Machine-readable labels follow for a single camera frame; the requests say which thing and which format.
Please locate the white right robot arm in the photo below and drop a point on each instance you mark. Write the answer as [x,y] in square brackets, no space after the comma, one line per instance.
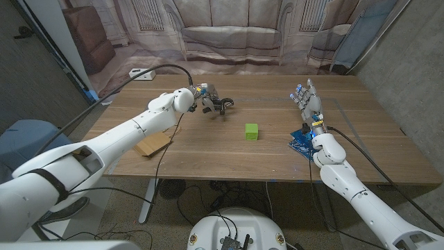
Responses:
[364,205]

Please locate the green block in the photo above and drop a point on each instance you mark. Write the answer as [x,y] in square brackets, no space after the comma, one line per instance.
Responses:
[251,132]

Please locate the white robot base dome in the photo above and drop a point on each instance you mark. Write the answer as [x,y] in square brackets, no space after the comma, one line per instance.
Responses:
[236,224]

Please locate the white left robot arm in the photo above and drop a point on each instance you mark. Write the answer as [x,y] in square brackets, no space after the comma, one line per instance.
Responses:
[104,142]

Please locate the white table leg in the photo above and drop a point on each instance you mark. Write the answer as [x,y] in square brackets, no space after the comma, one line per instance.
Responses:
[149,201]

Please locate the blue tape piece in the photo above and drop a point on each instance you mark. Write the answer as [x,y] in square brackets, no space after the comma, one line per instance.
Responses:
[92,95]

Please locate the brown cardboard piece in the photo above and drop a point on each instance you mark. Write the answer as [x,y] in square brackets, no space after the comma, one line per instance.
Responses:
[152,144]

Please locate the blue gel bag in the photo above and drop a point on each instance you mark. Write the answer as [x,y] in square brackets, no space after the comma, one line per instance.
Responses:
[300,146]

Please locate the printed sofa room backdrop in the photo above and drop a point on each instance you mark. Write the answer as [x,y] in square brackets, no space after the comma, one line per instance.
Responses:
[229,34]

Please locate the black antenna module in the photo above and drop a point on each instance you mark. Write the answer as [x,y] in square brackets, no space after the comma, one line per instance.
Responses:
[230,243]

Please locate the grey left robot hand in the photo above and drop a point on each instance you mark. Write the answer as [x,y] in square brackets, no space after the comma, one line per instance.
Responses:
[208,95]

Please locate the black grip strengthener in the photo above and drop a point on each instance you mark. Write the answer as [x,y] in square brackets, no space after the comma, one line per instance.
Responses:
[227,101]

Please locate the grey table leg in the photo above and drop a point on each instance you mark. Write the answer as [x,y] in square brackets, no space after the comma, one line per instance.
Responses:
[325,208]

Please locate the blue-grey bin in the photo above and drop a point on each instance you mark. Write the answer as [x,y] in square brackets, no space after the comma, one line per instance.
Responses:
[21,142]

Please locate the black round fan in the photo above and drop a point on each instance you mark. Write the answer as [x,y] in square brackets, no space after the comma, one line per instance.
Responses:
[173,189]

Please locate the white power box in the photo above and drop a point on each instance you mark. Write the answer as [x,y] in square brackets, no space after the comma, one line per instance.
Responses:
[149,74]

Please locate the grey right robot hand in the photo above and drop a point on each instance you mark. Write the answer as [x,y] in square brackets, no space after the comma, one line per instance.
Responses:
[314,104]

